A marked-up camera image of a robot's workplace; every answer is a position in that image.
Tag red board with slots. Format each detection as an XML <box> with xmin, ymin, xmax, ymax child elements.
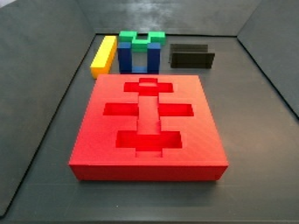
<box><xmin>69</xmin><ymin>74</ymin><xmax>229</xmax><ymax>181</ymax></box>

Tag yellow long block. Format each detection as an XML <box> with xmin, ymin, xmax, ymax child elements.
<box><xmin>89</xmin><ymin>36</ymin><xmax>117</xmax><ymax>79</ymax></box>

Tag green stepped block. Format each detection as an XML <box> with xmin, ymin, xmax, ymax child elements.
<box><xmin>118</xmin><ymin>31</ymin><xmax>165</xmax><ymax>53</ymax></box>

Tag blue U-shaped block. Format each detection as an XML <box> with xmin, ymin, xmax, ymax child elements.
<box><xmin>116</xmin><ymin>42</ymin><xmax>161</xmax><ymax>74</ymax></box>

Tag black fixture bracket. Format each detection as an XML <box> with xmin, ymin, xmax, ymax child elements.
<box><xmin>169</xmin><ymin>44</ymin><xmax>214</xmax><ymax>69</ymax></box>

